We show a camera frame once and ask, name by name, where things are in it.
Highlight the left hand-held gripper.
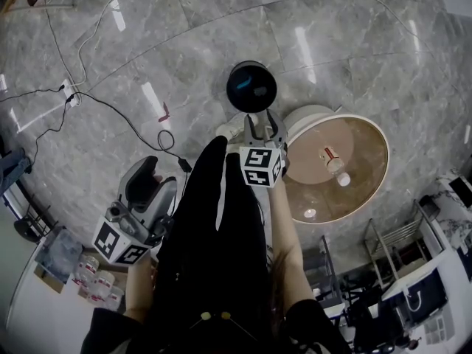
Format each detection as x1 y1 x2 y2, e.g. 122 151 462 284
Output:
91 156 178 266

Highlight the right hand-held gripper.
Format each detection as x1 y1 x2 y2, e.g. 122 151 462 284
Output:
238 108 291 189

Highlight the black round bin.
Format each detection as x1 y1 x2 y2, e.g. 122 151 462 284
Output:
225 60 278 113

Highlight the clear plastic bottle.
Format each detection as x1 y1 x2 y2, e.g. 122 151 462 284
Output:
319 146 351 187

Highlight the person's left forearm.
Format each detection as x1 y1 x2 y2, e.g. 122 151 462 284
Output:
125 249 158 324

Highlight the person's right forearm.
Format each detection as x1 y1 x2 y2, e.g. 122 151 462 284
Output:
267 177 318 305

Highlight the person's left shoe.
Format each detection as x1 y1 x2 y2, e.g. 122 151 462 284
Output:
215 121 246 142

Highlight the person's black clothing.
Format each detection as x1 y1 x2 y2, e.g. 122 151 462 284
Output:
80 136 351 354

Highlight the cluster of clear jars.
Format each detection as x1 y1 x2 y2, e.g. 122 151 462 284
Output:
72 252 125 309

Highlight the clear plastic bag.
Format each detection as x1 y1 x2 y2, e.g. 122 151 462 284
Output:
34 226 85 294

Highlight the white power strip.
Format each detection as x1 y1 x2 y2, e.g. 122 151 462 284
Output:
60 78 81 108

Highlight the black stool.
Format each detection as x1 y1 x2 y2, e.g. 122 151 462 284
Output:
13 195 58 243

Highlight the black metal rack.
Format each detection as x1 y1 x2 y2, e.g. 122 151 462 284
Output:
302 234 352 309

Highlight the steel bar rack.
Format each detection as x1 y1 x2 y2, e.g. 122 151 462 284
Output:
363 200 445 285

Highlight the white marble counter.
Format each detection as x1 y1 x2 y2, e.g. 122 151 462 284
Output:
427 171 472 261

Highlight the blue white sink cabinet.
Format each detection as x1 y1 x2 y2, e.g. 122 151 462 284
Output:
381 267 449 333

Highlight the black power cable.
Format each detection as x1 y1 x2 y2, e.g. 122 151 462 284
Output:
0 86 193 173

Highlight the white power cable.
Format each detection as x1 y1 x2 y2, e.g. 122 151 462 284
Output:
44 0 128 88

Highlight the cream beaded cord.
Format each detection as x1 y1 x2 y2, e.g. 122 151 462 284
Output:
190 310 259 342

